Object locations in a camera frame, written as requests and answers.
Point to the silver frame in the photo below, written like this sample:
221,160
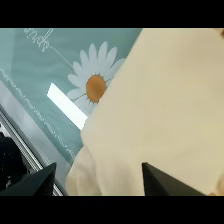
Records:
23,145

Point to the cream shirt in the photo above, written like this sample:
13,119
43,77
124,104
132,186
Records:
160,113

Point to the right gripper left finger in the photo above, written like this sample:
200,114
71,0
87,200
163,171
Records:
37,183

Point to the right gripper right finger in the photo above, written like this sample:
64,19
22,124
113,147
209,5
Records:
160,183

